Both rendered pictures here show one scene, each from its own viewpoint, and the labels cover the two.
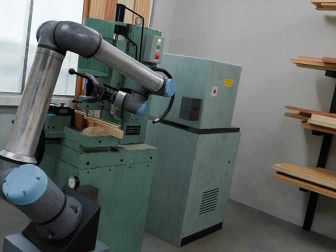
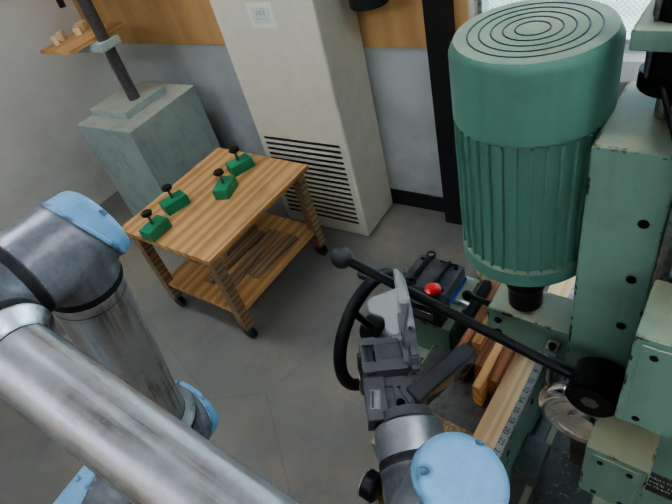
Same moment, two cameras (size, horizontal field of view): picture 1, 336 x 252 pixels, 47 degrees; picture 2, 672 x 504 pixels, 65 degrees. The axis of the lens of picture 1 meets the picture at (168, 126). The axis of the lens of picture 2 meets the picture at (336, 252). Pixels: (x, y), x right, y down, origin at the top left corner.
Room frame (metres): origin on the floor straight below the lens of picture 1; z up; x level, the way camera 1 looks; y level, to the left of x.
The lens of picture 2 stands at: (1.99, -0.06, 1.74)
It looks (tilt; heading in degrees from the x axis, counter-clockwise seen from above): 41 degrees down; 95
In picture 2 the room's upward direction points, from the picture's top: 17 degrees counter-clockwise
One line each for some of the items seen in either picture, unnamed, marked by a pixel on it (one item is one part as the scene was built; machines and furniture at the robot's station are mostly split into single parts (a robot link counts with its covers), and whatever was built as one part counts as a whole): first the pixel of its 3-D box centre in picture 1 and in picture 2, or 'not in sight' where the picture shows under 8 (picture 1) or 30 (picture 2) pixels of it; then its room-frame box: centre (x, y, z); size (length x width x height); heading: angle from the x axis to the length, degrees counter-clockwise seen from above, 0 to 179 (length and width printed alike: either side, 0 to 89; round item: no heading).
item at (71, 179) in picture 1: (74, 183); (373, 488); (1.87, 0.42, 0.65); 0.06 x 0.04 x 0.08; 48
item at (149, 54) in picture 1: (154, 49); not in sight; (2.35, 0.16, 1.40); 0.10 x 0.06 x 0.16; 138
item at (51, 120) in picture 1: (53, 120); (435, 309); (2.08, 0.63, 0.91); 0.15 x 0.14 x 0.09; 48
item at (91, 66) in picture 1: (95, 48); (529, 153); (2.20, 0.48, 1.35); 0.18 x 0.18 x 0.31
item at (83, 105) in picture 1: (91, 104); (536, 323); (2.22, 0.46, 1.02); 0.14 x 0.07 x 0.09; 138
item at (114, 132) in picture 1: (90, 123); (513, 376); (2.17, 0.44, 0.92); 0.55 x 0.02 x 0.04; 48
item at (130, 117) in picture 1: (129, 111); (620, 453); (2.24, 0.24, 1.02); 0.09 x 0.07 x 0.12; 48
